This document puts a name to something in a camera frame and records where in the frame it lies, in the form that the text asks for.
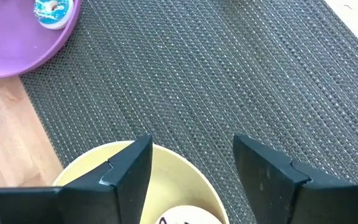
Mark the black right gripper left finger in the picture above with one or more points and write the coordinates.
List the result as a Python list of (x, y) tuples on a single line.
[(104, 199)]

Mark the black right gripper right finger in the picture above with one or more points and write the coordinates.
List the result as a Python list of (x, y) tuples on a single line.
[(278, 193)]

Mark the white frosted donut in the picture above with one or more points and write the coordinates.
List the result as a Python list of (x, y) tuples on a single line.
[(191, 215)]

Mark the blue frosted donut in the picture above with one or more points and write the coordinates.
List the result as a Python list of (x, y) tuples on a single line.
[(54, 15)]

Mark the pale yellow plate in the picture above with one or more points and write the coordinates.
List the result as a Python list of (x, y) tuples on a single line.
[(172, 180)]

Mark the grey woven placemat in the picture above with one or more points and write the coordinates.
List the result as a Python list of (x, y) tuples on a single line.
[(197, 77)]

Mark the purple plastic plate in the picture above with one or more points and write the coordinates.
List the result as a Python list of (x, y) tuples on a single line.
[(8, 40)]

